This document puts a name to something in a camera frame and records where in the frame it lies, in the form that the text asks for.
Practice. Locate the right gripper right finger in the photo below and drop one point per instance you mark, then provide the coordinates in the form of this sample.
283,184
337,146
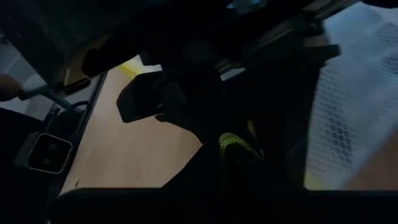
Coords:
273,177

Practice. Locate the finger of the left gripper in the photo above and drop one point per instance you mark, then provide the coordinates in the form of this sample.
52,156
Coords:
183,127
292,109

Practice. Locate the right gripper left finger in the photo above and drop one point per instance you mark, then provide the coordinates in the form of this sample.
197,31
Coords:
199,174

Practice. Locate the translucent mesh pouch yellow trim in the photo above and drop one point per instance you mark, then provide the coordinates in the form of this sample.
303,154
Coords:
357,93

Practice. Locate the black device white-rimmed face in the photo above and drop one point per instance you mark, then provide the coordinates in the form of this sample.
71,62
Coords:
49,154

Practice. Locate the person's hand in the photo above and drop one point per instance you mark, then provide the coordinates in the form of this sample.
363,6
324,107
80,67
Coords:
9,87

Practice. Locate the black table frame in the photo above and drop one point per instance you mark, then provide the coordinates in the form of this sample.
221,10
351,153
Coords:
93,93

